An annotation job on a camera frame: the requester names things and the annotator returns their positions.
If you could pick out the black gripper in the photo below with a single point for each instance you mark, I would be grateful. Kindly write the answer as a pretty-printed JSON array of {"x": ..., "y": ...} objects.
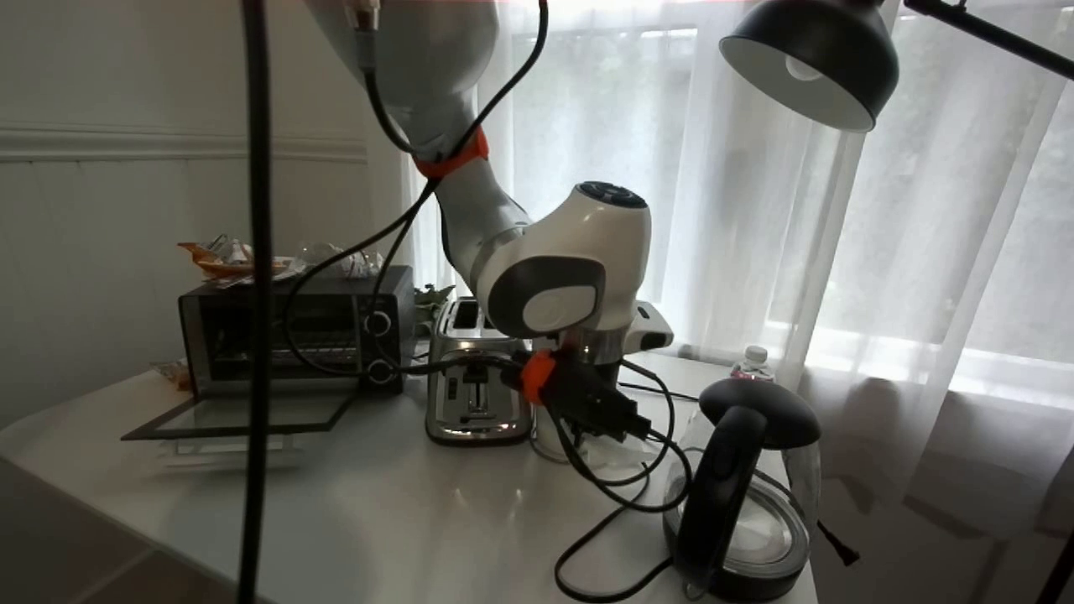
[{"x": 591, "y": 398}]

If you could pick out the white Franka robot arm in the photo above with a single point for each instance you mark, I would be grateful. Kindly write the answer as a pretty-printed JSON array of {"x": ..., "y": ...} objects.
[{"x": 549, "y": 270}]

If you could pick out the black toaster oven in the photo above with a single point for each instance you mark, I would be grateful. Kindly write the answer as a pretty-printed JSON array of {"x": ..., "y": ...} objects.
[{"x": 323, "y": 337}]

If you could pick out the small green plant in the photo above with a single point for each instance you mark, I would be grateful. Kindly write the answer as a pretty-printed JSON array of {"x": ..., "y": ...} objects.
[{"x": 431, "y": 296}]

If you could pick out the silver two-slot toaster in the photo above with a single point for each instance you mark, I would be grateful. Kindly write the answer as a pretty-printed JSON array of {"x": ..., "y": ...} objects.
[{"x": 475, "y": 398}]

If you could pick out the white sheer curtain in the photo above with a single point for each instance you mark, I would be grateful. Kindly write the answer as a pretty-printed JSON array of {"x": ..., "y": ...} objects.
[{"x": 783, "y": 245}]

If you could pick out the black glass electric kettle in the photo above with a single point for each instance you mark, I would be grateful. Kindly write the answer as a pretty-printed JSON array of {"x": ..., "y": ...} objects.
[{"x": 743, "y": 490}]

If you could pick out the crumpled clear plastic wrap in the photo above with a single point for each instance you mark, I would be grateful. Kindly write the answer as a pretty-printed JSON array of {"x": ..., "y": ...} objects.
[{"x": 336, "y": 258}]

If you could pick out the small clear bottle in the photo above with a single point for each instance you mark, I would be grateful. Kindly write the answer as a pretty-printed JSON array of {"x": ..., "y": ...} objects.
[{"x": 753, "y": 360}]

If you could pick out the plate with wrapped bread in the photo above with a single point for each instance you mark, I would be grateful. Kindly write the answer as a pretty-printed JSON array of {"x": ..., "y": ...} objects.
[{"x": 222, "y": 258}]

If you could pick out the black desk lamp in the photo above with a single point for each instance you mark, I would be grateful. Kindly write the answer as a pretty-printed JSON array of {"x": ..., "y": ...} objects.
[{"x": 811, "y": 50}]

